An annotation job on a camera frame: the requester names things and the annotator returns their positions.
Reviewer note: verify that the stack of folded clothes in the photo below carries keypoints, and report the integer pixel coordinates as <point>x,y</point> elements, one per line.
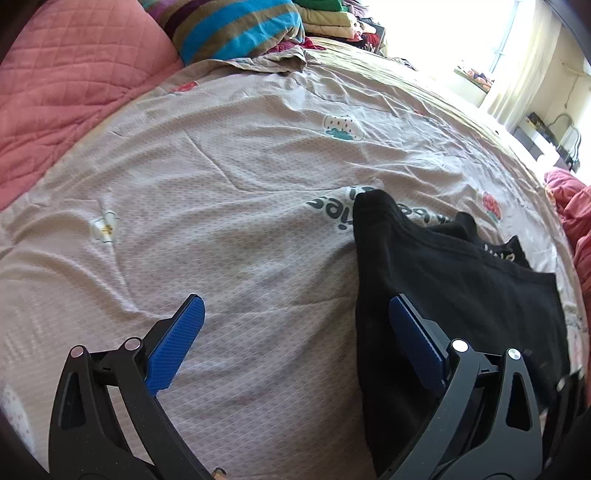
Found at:
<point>330,21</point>

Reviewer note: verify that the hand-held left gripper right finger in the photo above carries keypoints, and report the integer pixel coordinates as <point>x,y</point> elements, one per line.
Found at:
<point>418,339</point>

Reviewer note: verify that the crumpled pink blanket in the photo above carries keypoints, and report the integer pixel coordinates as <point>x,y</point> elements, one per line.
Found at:
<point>575,212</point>

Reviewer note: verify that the white curtain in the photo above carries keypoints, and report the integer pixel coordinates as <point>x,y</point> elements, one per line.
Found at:
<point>526,69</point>

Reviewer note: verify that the black chair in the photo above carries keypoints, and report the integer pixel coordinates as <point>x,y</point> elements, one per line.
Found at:
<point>565,138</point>

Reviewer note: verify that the pile of colourful clothes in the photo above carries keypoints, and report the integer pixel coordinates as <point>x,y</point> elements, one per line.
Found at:
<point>369,34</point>

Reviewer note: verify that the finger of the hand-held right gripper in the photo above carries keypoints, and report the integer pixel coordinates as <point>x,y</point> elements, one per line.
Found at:
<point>569,406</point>

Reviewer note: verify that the pink quilted blanket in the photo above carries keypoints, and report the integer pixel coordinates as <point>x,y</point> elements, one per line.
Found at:
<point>69,78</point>

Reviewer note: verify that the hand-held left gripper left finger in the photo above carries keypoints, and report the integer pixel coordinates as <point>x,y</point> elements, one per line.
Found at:
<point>178,339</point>

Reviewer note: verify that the striped knitted blanket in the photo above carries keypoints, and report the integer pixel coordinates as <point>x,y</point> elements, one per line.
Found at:
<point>235,27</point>

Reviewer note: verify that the windowsill clutter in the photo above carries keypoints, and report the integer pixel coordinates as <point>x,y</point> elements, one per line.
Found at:
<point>475,77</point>

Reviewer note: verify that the printed grey bed sheet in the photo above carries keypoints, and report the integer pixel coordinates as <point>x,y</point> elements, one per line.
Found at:
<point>231,184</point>

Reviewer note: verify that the black sweater with orange cuffs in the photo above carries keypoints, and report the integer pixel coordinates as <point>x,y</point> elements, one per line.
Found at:
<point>461,277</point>

